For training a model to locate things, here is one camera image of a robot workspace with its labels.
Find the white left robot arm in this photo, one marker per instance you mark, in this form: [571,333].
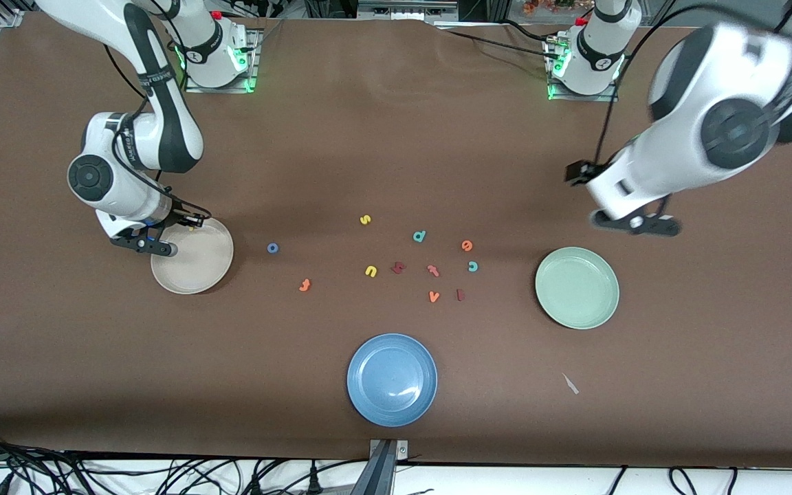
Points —
[685,158]

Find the green plate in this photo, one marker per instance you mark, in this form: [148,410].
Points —
[577,288]

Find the silver metal bracket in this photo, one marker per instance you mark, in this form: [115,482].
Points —
[401,450]

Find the orange decorative object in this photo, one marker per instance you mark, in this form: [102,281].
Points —
[547,5]

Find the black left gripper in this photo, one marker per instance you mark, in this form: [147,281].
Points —
[578,172]

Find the white paper scrap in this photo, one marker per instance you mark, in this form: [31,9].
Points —
[570,383]

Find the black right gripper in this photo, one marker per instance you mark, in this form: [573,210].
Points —
[177,218]

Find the grey power strip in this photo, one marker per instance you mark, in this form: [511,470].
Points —
[403,9]

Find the beige brown plate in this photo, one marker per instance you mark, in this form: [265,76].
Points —
[196,265]

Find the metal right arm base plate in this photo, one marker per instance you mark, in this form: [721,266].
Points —
[196,87]

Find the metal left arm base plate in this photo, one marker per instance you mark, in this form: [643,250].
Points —
[609,97]

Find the blue plate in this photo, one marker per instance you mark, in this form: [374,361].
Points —
[392,380]

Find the dark red foam letter k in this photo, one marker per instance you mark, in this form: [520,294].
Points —
[398,267]

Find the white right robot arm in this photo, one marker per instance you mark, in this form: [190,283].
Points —
[128,196]

